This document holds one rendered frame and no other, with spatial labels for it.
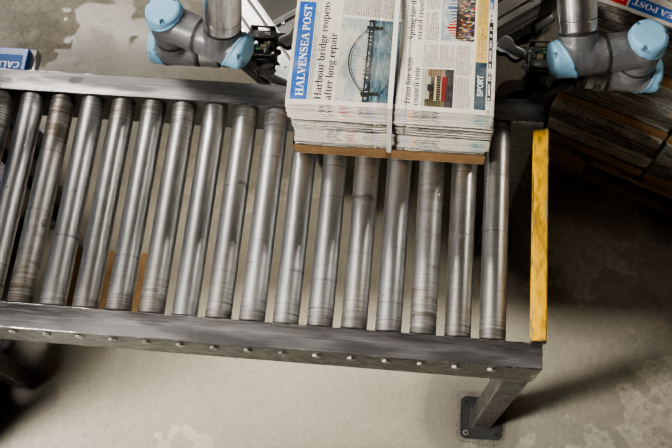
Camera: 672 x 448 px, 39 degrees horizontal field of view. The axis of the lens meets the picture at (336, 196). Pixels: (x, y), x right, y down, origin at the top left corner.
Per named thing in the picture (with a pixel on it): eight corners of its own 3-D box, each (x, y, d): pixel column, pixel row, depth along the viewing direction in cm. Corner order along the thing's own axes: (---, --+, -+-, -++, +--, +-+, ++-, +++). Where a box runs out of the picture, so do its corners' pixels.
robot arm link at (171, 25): (203, 4, 183) (212, 33, 194) (154, -16, 186) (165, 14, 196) (184, 36, 181) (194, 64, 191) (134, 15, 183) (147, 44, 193)
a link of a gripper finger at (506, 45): (490, 21, 193) (531, 41, 191) (487, 36, 199) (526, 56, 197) (483, 33, 192) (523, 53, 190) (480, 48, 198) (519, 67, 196)
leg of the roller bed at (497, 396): (492, 408, 247) (532, 354, 184) (491, 430, 245) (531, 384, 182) (470, 406, 247) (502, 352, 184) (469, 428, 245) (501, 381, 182)
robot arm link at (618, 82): (664, 46, 188) (653, 67, 196) (609, 43, 189) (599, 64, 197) (666, 81, 185) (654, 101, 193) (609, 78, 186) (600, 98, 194)
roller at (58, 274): (109, 102, 200) (103, 91, 195) (67, 317, 183) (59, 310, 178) (86, 100, 200) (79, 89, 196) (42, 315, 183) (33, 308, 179)
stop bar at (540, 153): (548, 132, 188) (550, 127, 186) (547, 345, 172) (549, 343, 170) (532, 130, 188) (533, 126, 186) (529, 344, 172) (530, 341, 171)
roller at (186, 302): (230, 109, 198) (226, 98, 194) (198, 327, 181) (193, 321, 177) (206, 108, 199) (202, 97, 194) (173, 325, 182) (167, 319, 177)
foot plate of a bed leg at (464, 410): (507, 393, 248) (508, 392, 247) (506, 448, 243) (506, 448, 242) (456, 389, 249) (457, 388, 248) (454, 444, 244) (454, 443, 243)
